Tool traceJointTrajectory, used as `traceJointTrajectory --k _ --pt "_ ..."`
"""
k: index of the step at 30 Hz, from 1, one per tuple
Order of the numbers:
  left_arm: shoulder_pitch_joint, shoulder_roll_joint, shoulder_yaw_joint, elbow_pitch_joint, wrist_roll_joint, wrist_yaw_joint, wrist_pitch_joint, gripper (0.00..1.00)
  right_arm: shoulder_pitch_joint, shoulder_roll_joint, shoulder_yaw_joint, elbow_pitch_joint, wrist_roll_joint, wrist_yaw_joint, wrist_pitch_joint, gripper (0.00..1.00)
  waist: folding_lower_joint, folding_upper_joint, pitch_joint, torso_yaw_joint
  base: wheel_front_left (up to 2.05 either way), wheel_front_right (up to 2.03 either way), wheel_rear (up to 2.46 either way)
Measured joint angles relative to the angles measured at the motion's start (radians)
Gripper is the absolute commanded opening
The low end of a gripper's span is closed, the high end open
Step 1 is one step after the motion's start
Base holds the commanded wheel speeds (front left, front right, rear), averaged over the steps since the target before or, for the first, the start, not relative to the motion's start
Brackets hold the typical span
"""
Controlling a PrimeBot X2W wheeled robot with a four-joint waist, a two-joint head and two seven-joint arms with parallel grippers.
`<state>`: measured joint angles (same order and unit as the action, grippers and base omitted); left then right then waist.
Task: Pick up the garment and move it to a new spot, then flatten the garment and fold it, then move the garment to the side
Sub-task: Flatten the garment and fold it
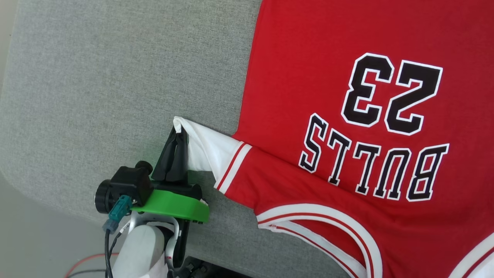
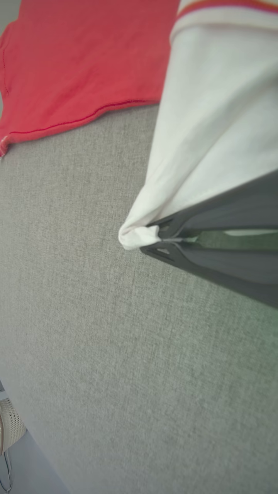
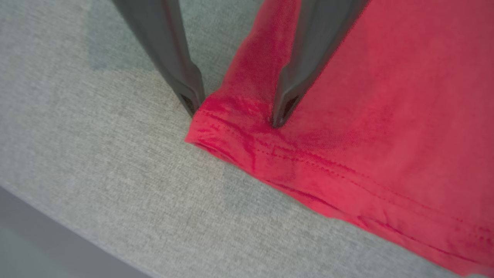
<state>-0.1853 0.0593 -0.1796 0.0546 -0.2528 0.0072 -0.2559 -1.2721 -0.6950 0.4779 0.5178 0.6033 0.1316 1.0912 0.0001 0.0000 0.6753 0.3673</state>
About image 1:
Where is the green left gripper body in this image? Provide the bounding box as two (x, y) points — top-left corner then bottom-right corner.
(130, 179), (211, 224)

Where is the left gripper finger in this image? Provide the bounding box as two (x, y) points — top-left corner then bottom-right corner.
(171, 131), (190, 183)
(151, 126), (180, 183)

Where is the red white basketball jersey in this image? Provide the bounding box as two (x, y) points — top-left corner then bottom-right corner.
(173, 0), (494, 278)

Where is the teal left camera connector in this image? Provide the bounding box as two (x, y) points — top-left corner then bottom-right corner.
(102, 195), (133, 234)

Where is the black left camera cable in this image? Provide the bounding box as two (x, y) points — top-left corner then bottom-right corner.
(103, 229), (121, 278)

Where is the red floor cable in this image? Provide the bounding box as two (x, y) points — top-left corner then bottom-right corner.
(63, 253), (119, 278)

